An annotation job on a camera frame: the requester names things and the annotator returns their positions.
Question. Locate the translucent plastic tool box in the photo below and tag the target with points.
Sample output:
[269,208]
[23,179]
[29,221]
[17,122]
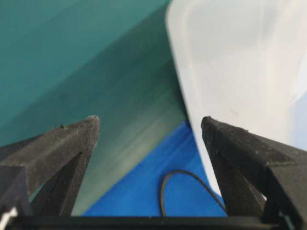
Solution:
[242,62]

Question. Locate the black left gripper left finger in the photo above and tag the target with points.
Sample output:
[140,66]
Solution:
[42,175]

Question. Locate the blue mat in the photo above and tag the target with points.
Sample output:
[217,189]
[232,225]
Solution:
[138,192]

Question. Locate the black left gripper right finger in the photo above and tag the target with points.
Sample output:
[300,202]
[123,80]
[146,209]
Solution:
[257,176]

